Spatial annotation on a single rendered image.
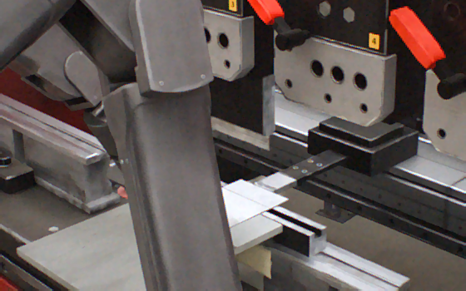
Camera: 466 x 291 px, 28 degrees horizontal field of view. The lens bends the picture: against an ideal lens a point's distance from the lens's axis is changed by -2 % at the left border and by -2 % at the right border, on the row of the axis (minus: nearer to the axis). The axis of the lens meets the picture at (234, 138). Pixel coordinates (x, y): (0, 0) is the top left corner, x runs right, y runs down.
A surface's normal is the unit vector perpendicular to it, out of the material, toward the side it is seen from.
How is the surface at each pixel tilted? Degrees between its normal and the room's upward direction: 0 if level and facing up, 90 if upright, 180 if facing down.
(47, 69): 68
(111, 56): 121
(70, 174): 90
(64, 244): 0
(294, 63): 90
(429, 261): 0
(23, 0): 73
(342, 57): 90
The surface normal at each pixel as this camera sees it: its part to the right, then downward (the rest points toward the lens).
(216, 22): -0.72, 0.28
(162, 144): 0.35, 0.04
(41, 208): -0.01, -0.92
